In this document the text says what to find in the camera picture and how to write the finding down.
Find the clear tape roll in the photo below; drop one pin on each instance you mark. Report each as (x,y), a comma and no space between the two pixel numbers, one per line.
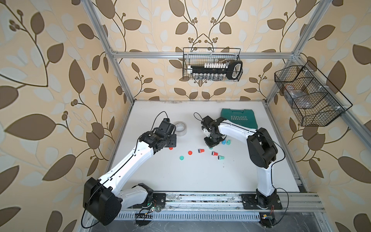
(180,128)

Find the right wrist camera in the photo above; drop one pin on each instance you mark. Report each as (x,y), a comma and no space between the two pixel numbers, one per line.
(207,123)

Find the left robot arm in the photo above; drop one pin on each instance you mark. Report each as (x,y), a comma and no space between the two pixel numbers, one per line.
(104,197)

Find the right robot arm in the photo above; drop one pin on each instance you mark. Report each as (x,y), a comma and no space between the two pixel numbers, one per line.
(261,150)

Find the green tool case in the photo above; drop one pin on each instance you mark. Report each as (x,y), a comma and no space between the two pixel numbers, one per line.
(245,118)

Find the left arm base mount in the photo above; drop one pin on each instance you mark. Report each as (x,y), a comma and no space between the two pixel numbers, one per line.
(147,197)

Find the black white tool in basket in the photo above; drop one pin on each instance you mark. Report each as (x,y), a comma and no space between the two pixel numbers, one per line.
(228,71)

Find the right wire basket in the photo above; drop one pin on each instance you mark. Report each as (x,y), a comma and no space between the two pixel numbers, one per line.
(327,99)

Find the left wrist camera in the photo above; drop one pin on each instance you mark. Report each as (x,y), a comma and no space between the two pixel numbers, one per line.
(167,127)

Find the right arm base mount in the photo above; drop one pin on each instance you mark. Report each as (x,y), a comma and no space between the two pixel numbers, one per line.
(259,201)

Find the plastic bag in basket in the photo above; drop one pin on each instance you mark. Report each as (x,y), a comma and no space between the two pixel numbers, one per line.
(298,98)

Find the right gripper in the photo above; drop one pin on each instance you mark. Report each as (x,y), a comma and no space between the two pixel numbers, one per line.
(210,144)

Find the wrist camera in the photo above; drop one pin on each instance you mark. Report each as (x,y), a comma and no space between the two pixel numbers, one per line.
(207,123)
(167,127)

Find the wire basket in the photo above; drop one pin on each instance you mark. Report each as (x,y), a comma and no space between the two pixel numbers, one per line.
(202,55)
(327,99)

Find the back wire basket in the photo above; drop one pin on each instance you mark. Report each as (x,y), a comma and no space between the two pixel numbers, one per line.
(202,55)

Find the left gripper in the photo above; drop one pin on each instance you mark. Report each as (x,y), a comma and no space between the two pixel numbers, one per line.
(173,143)

